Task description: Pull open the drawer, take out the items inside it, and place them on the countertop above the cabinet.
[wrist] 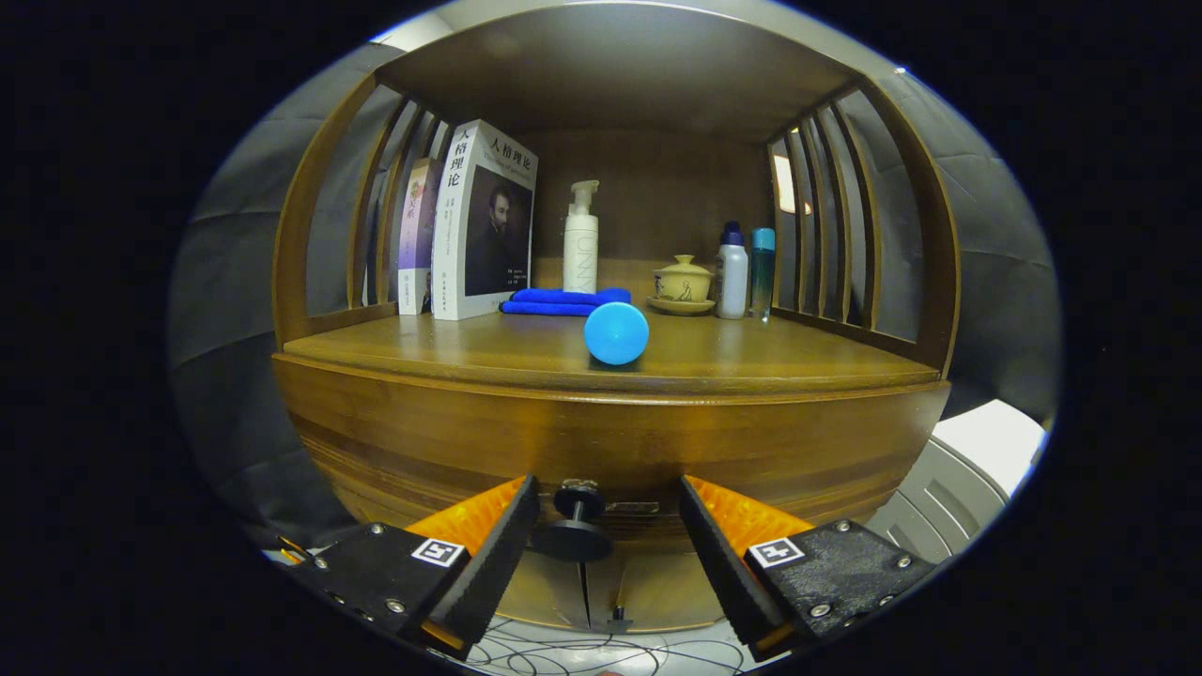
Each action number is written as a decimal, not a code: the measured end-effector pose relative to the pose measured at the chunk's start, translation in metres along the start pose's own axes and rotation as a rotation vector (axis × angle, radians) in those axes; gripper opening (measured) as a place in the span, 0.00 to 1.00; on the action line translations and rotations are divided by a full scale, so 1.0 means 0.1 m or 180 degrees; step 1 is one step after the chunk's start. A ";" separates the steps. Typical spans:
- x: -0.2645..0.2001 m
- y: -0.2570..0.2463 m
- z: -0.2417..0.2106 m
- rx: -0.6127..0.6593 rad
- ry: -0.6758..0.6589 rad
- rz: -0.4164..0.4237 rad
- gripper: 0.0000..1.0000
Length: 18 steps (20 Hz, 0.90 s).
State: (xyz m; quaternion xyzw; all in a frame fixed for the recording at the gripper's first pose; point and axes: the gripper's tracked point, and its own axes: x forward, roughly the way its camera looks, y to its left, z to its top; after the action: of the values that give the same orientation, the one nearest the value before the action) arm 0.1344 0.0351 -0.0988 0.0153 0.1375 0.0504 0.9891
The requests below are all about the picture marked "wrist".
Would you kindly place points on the wooden cabinet door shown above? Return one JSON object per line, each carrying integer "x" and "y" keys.
{"x": 657, "y": 591}
{"x": 545, "y": 591}

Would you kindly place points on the white book with portrait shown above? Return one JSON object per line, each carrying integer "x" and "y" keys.
{"x": 470, "y": 235}

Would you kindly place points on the wooden countertop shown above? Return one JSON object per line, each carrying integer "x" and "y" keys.
{"x": 751, "y": 357}

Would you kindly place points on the yellow lidded ceramic teacup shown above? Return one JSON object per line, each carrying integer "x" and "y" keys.
{"x": 684, "y": 282}

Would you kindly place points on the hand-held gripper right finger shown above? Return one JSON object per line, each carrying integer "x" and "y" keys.
{"x": 725, "y": 563}

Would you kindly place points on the white bottle with blue cap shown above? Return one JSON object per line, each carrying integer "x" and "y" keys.
{"x": 732, "y": 277}

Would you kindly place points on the white pump bottle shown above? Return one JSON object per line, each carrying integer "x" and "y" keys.
{"x": 580, "y": 253}

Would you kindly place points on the purple book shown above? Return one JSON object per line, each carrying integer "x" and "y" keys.
{"x": 418, "y": 235}

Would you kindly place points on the teal clear bottle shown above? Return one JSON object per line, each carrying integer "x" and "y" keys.
{"x": 762, "y": 272}

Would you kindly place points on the brown wooden cabinet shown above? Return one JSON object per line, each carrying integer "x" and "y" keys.
{"x": 620, "y": 75}

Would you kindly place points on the yellow ceramic saucer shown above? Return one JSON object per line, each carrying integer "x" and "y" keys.
{"x": 681, "y": 308}

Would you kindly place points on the blue cosmetic tube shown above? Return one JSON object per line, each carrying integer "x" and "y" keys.
{"x": 617, "y": 333}

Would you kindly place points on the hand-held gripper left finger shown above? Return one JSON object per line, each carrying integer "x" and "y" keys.
{"x": 498, "y": 563}

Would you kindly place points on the blue folded cloth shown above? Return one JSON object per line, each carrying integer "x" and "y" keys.
{"x": 554, "y": 300}

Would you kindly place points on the white box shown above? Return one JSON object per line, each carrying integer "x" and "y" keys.
{"x": 995, "y": 441}

